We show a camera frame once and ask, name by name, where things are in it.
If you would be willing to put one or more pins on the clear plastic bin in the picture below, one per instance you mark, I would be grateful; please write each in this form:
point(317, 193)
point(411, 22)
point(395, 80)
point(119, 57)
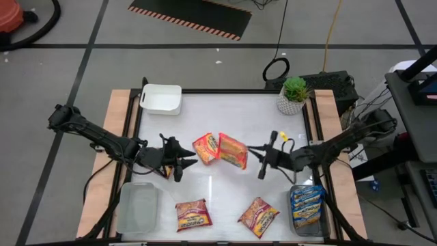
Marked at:
point(138, 208)

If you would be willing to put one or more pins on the black metal table frame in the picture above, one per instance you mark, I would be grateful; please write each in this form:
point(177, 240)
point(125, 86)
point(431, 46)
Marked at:
point(239, 91)

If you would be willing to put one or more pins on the dark screen on desk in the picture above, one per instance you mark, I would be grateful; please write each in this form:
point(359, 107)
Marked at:
point(423, 94)

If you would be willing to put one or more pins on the black hazard-striped floor mat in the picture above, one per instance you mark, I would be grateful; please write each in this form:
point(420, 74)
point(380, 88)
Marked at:
point(191, 15)

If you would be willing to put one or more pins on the white paper sheet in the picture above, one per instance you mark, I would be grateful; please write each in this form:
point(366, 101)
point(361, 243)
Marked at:
point(358, 158)

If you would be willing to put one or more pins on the orange shop vacuum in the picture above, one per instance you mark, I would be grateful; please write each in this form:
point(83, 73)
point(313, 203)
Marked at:
point(10, 15)

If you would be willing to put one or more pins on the red Maruchan ramen pack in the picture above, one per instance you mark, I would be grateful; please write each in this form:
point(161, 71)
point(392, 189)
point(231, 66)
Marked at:
point(258, 217)
point(193, 216)
point(168, 171)

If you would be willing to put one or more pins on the black computer case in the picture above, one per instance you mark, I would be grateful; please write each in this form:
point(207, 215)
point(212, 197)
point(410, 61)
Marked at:
point(327, 83)

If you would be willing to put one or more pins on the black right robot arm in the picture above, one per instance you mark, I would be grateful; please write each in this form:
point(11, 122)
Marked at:
point(341, 145)

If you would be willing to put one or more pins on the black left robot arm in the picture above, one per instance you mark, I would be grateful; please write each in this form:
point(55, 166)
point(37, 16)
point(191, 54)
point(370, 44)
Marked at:
point(99, 136)

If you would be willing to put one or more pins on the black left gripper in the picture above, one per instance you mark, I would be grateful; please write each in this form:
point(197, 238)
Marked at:
point(152, 157)

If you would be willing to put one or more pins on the dark keyboard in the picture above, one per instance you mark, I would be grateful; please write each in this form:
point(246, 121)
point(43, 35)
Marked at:
point(431, 184)

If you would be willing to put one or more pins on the grey desk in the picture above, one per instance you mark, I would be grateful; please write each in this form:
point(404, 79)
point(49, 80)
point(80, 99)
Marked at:
point(416, 130)

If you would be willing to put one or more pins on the light wooden side board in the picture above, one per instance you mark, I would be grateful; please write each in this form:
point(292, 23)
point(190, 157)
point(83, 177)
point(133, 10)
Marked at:
point(116, 106)
point(324, 102)

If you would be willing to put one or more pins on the orange Maruchan ramen pack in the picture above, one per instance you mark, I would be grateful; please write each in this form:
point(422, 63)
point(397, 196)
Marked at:
point(232, 152)
point(205, 148)

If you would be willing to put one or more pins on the dark grey plastic bin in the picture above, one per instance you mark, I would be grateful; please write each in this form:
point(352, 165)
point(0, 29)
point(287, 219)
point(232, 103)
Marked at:
point(310, 233)

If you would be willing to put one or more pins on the white plastic bin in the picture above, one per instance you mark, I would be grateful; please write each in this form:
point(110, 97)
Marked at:
point(160, 100)

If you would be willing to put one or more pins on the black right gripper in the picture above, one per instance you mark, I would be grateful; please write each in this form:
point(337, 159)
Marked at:
point(283, 160)

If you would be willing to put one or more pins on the black diagonal post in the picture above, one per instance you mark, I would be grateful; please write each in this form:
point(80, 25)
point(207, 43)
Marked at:
point(418, 63)

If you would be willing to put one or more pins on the green plant in white pot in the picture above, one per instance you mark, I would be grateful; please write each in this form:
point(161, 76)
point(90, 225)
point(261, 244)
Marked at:
point(294, 92)

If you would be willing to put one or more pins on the white round object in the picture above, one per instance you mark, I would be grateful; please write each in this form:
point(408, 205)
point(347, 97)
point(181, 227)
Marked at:
point(403, 65)

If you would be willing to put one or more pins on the small blue floor object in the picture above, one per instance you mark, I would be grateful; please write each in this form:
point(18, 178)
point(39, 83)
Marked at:
point(374, 185)

